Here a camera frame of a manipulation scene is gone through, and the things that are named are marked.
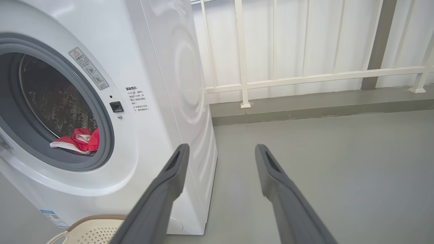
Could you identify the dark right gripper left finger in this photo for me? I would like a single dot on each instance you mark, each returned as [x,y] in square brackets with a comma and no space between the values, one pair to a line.
[156,203]

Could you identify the cream perforated laundry basket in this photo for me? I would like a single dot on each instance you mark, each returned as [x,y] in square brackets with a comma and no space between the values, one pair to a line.
[98,232]

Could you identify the red and white garment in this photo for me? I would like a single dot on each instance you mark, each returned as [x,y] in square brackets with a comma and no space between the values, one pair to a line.
[83,140]

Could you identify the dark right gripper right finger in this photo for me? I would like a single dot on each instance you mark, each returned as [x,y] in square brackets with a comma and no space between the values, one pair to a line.
[291,210]

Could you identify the white metal railing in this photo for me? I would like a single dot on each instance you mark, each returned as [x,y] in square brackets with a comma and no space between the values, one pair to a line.
[242,51]

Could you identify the grey vertical post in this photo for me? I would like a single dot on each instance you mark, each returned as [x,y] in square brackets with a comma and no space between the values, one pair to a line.
[379,44]

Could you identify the white front-load washing machine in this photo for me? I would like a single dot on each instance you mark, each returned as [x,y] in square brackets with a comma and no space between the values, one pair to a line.
[142,135]

